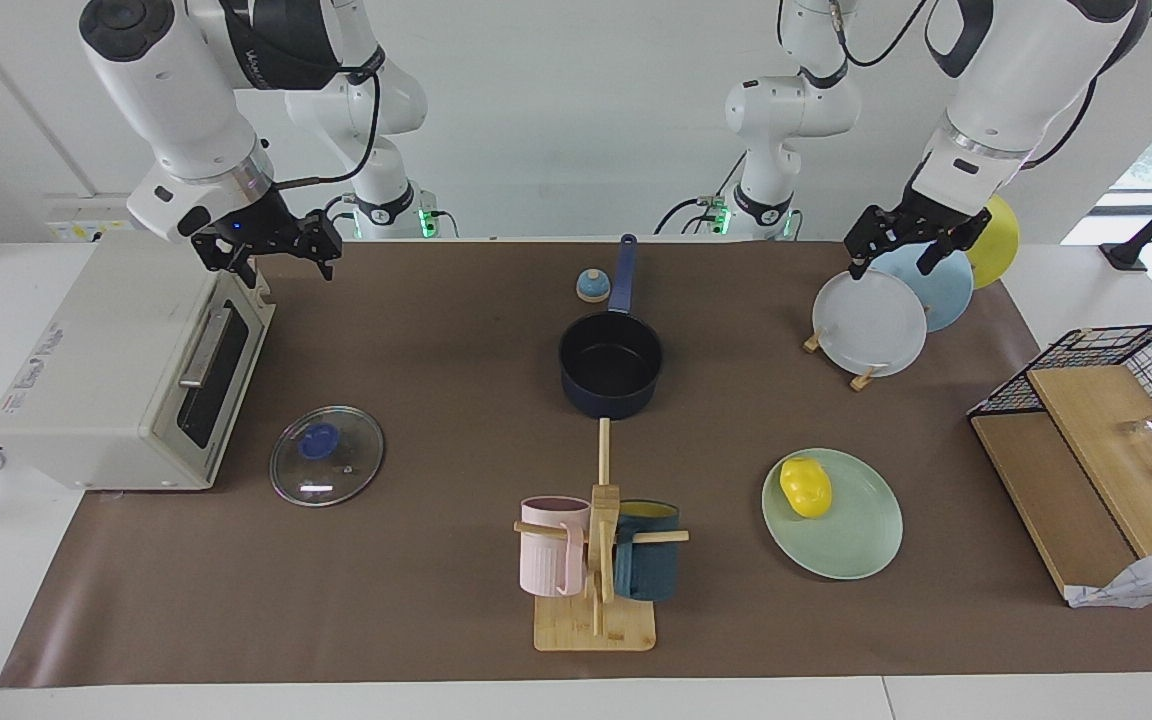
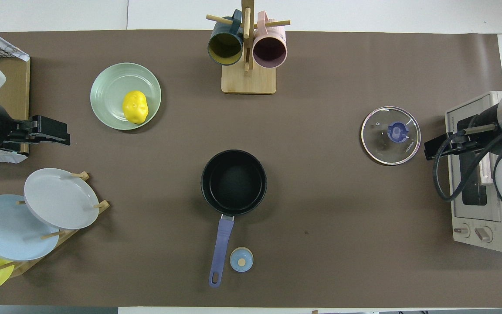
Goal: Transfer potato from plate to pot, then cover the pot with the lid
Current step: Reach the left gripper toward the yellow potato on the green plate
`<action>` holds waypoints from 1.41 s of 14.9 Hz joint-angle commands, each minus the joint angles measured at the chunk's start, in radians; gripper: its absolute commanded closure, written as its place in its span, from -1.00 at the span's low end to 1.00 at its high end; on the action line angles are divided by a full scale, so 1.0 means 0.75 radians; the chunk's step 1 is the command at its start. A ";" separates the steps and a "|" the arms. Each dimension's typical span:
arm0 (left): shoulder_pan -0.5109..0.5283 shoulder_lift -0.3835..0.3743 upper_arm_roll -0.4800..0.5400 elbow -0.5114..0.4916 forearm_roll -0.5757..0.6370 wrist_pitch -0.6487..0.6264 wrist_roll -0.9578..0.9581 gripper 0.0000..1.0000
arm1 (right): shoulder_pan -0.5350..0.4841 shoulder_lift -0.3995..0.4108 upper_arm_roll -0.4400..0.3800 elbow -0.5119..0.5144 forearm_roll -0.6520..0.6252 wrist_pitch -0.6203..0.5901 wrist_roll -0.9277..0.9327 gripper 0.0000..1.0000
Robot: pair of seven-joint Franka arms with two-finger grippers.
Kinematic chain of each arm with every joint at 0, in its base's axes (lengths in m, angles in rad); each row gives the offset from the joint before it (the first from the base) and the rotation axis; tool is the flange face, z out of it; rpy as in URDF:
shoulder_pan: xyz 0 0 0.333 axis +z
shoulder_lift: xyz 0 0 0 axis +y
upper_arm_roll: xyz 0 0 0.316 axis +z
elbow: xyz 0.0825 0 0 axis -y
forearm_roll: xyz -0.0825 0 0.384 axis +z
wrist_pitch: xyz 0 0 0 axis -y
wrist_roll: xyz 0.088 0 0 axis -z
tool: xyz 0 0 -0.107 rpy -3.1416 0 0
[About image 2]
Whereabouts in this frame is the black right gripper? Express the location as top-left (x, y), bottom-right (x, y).
top-left (424, 124), bottom-right (499, 161)

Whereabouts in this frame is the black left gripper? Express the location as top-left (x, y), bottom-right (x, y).
top-left (2, 115), bottom-right (71, 153)

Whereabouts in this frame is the glass lid blue knob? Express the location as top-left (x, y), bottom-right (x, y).
top-left (361, 106), bottom-right (421, 166)

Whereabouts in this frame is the yellow potato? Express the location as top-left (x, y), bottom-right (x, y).
top-left (122, 90), bottom-right (149, 125)

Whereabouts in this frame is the grey plate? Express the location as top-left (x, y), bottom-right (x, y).
top-left (24, 168), bottom-right (100, 230)

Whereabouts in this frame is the light green plate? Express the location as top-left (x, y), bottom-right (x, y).
top-left (90, 62), bottom-right (162, 131)

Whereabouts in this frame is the wooden plate rack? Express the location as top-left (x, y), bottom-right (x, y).
top-left (0, 171), bottom-right (111, 280)

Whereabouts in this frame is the light blue plate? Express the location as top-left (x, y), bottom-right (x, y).
top-left (0, 194), bottom-right (60, 262)

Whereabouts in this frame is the white patterned cloth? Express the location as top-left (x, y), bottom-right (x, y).
top-left (0, 146), bottom-right (29, 164)
top-left (0, 22), bottom-right (31, 62)

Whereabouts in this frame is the light wooden board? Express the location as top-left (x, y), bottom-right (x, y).
top-left (0, 58), bottom-right (31, 155)

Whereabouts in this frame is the beige toaster oven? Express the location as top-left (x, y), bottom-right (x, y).
top-left (445, 90), bottom-right (502, 253)

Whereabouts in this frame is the brown table mat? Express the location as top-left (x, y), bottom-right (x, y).
top-left (0, 30), bottom-right (502, 308)

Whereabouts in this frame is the pink ribbed mug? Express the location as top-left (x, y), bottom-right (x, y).
top-left (252, 11), bottom-right (288, 69)

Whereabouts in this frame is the wooden mug rack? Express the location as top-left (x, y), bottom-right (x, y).
top-left (206, 0), bottom-right (291, 95)

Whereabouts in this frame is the dark teal mug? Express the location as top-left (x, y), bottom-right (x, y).
top-left (207, 10), bottom-right (245, 66)

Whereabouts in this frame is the small blue round cap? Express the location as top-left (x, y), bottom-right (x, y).
top-left (230, 247), bottom-right (254, 273)

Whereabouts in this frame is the black wire basket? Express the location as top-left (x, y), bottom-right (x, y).
top-left (0, 36), bottom-right (21, 60)

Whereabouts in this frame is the black pot purple handle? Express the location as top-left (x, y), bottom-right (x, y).
top-left (200, 150), bottom-right (268, 288)

